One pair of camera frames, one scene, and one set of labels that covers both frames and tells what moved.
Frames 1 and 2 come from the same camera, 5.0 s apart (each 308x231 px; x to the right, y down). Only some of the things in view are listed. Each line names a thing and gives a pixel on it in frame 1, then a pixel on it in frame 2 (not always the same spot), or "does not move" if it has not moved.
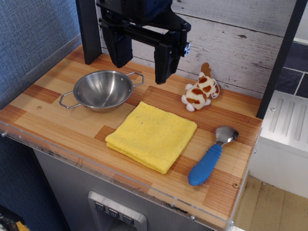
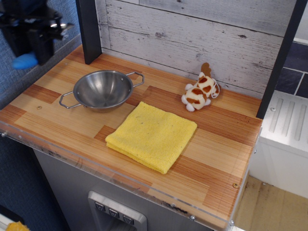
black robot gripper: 152,21 to 32,26
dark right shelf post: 290,30 does not move
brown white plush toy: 199,94 does not move
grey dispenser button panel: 110,215 does not move
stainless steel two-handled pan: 101,91 does not move
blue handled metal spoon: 207,161 to 25,61
